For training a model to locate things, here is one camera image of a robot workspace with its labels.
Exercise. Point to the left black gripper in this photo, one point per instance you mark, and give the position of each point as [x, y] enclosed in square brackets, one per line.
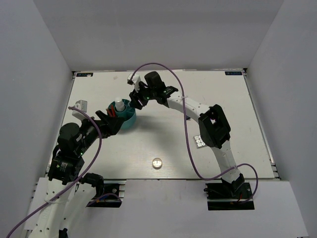
[114, 124]

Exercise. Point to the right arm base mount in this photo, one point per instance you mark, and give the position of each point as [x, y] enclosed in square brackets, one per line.
[219, 199]

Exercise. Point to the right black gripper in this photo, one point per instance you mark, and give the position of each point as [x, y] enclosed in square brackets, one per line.
[135, 96]

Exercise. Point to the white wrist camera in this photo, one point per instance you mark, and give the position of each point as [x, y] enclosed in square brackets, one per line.
[82, 106]
[134, 79]

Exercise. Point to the small round cream jar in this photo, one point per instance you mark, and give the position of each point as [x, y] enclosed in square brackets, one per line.
[157, 163]

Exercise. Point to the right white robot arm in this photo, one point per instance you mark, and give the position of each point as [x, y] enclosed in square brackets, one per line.
[213, 125]

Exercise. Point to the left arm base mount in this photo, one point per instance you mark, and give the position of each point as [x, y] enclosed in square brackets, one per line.
[111, 196]

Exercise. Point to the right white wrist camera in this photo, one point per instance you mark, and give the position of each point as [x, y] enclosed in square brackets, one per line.
[134, 79]

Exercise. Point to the clear eyeshadow palette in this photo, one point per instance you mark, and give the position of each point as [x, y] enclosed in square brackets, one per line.
[199, 142]

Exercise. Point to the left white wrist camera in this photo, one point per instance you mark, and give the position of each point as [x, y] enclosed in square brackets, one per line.
[82, 106]

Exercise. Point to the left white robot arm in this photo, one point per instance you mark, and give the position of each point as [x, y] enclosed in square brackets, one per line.
[70, 187]

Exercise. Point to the teal round organizer container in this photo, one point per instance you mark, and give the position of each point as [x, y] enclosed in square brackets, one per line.
[129, 114]

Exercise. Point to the white round bottle in organizer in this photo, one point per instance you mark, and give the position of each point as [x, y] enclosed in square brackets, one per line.
[119, 104]

